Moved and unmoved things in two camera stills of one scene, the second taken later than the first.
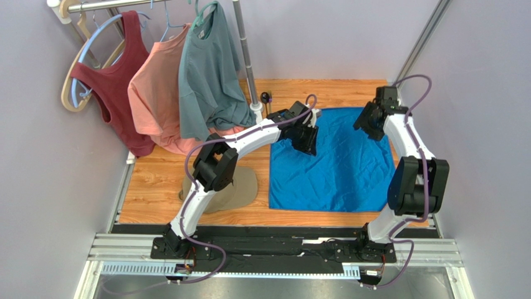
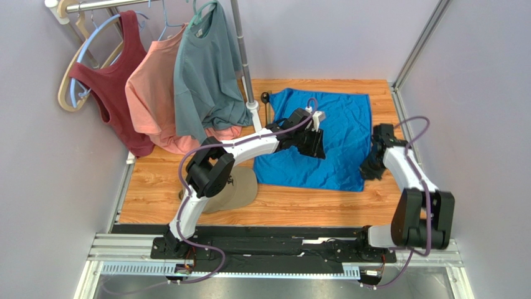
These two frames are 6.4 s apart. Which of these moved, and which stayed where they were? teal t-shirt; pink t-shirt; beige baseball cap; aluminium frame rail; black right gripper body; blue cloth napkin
Moved: black right gripper body; blue cloth napkin
Stayed: teal t-shirt; pink t-shirt; beige baseball cap; aluminium frame rail
